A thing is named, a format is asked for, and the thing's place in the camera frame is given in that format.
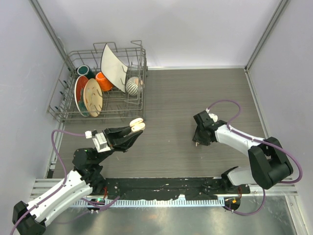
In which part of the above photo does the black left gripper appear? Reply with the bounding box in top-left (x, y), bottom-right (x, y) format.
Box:
top-left (94, 124), bottom-right (142, 164)

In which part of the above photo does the beige earbud charging case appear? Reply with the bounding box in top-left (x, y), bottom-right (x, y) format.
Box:
top-left (129, 117), bottom-right (146, 133)

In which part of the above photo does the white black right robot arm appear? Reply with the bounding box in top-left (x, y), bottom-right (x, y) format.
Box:
top-left (192, 111), bottom-right (293, 193)

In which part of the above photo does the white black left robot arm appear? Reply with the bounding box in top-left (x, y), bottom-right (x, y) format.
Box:
top-left (10, 118), bottom-right (145, 235)

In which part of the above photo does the beige speckled round plate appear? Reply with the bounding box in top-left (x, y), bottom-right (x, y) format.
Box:
top-left (83, 78), bottom-right (103, 117)

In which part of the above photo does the striped black white cup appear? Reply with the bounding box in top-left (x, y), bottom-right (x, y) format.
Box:
top-left (125, 76), bottom-right (144, 96)

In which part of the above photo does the orange mug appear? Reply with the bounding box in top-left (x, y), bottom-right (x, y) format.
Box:
top-left (95, 72), bottom-right (113, 92)

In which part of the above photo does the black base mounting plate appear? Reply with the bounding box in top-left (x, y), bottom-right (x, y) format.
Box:
top-left (96, 177), bottom-right (250, 201)

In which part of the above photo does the white square plate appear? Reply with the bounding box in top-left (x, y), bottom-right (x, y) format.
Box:
top-left (100, 44), bottom-right (128, 93)

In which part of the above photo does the red green round plate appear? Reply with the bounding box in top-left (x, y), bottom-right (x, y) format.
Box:
top-left (74, 75), bottom-right (90, 117)

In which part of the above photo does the dark green mug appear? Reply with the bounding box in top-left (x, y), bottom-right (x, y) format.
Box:
top-left (77, 65), bottom-right (95, 79)

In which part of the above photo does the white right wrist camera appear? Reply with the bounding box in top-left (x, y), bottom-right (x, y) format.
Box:
top-left (206, 109), bottom-right (218, 122)

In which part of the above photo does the grey wire dish rack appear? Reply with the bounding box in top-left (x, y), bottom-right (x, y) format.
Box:
top-left (47, 40), bottom-right (148, 123)

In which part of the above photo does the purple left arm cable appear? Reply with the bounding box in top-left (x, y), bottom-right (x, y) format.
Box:
top-left (8, 129), bottom-right (120, 235)

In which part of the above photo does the white slotted cable duct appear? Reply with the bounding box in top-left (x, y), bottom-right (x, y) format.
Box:
top-left (70, 198), bottom-right (225, 208)

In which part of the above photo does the aluminium frame rail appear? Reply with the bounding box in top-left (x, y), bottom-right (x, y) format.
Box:
top-left (30, 179), bottom-right (298, 199)

